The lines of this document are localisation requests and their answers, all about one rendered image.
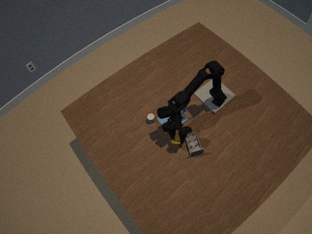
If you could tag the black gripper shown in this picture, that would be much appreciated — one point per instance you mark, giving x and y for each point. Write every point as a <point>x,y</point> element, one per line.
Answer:
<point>183,131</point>

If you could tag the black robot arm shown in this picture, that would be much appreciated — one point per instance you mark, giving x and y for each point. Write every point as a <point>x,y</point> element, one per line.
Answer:
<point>182,98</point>

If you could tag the yellow round plate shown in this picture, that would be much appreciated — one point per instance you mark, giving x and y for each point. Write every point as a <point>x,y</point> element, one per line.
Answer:
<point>176,141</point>

